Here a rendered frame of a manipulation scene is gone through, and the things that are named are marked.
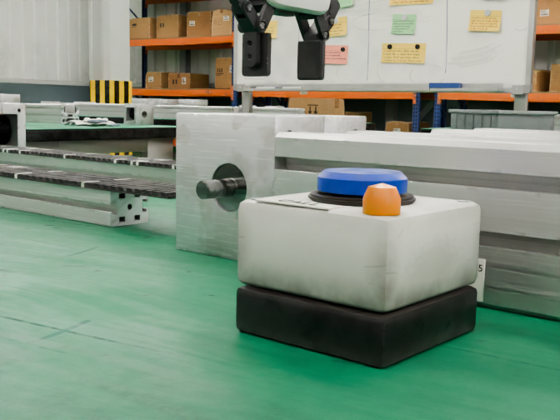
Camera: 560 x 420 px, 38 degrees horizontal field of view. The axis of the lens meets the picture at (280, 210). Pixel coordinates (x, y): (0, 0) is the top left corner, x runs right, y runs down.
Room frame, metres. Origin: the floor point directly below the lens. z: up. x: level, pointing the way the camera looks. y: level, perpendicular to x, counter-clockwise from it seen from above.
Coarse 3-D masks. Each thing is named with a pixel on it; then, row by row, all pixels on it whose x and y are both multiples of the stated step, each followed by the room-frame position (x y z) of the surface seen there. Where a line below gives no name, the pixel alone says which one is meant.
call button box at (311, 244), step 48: (240, 240) 0.35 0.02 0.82; (288, 240) 0.33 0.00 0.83; (336, 240) 0.32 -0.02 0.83; (384, 240) 0.30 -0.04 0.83; (432, 240) 0.33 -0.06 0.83; (240, 288) 0.35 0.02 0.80; (288, 288) 0.33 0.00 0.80; (336, 288) 0.32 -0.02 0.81; (384, 288) 0.30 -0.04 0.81; (432, 288) 0.33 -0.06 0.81; (288, 336) 0.33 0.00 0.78; (336, 336) 0.31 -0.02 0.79; (384, 336) 0.30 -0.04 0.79; (432, 336) 0.33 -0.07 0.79
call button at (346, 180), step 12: (336, 168) 0.36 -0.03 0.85; (348, 168) 0.36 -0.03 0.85; (360, 168) 0.36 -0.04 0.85; (372, 168) 0.37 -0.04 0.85; (324, 180) 0.35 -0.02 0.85; (336, 180) 0.34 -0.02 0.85; (348, 180) 0.34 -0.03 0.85; (360, 180) 0.34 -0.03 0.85; (372, 180) 0.34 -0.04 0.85; (384, 180) 0.34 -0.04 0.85; (396, 180) 0.34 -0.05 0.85; (336, 192) 0.34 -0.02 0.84; (348, 192) 0.34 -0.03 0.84; (360, 192) 0.34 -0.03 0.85
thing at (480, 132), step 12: (432, 132) 0.64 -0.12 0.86; (444, 132) 0.63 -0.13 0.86; (456, 132) 0.63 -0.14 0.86; (468, 132) 0.62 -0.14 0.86; (480, 132) 0.61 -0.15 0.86; (492, 132) 0.61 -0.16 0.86; (504, 132) 0.60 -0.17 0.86; (516, 132) 0.60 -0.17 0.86; (528, 132) 0.59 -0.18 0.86; (540, 132) 0.60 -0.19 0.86; (552, 132) 0.65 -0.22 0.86
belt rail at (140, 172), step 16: (0, 160) 1.12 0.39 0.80; (16, 160) 1.08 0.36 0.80; (32, 160) 1.05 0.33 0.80; (48, 160) 1.03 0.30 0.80; (64, 160) 1.01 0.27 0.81; (80, 160) 0.99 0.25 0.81; (112, 176) 0.96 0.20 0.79; (128, 176) 0.94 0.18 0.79; (144, 176) 0.91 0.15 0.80; (160, 176) 0.89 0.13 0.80
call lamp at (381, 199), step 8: (376, 184) 0.31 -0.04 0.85; (384, 184) 0.31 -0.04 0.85; (368, 192) 0.31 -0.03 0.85; (376, 192) 0.31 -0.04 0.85; (384, 192) 0.31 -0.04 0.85; (392, 192) 0.31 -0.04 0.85; (368, 200) 0.31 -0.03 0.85; (376, 200) 0.31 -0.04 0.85; (384, 200) 0.31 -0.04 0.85; (392, 200) 0.31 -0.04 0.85; (400, 200) 0.31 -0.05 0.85; (368, 208) 0.31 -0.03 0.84; (376, 208) 0.31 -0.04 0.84; (384, 208) 0.31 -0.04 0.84; (392, 208) 0.31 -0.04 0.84; (400, 208) 0.31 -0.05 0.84
